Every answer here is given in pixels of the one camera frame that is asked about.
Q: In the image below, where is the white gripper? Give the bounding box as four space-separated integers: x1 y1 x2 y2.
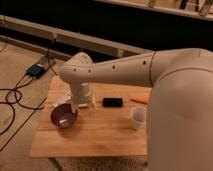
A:
70 83 92 113

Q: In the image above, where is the orange pepper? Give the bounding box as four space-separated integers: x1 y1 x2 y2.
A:
130 96 148 104

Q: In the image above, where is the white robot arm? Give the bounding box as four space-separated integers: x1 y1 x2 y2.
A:
59 48 213 171

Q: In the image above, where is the white ceramic cup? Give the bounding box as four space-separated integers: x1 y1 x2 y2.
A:
130 106 146 130

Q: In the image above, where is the white rectangular block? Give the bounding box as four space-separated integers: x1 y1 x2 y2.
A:
78 103 93 108

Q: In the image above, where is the crumpled white plastic bottle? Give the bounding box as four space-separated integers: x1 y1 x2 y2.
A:
53 93 71 107

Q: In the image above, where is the purple bowl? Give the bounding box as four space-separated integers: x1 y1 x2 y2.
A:
50 103 78 128

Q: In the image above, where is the black rectangular box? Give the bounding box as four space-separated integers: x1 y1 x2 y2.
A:
103 98 123 107

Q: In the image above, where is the wooden table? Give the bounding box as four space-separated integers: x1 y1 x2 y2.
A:
31 76 150 157

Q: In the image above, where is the blue power box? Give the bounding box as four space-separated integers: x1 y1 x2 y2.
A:
26 64 45 79

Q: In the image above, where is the black floor cable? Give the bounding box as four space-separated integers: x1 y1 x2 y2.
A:
0 49 58 153

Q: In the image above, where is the long metal floor rail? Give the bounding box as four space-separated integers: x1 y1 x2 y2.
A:
0 15 150 58

